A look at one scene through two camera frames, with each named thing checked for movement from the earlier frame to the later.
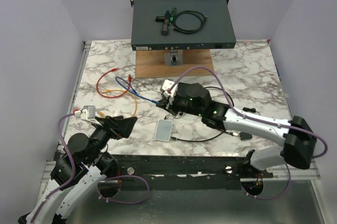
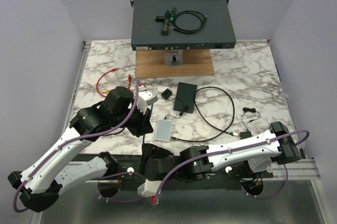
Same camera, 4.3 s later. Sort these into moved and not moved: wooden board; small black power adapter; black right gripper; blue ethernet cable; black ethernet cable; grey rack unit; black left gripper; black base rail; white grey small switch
Moved: black right gripper; blue ethernet cable; black left gripper
Not moved: black base rail; small black power adapter; white grey small switch; black ethernet cable; wooden board; grey rack unit
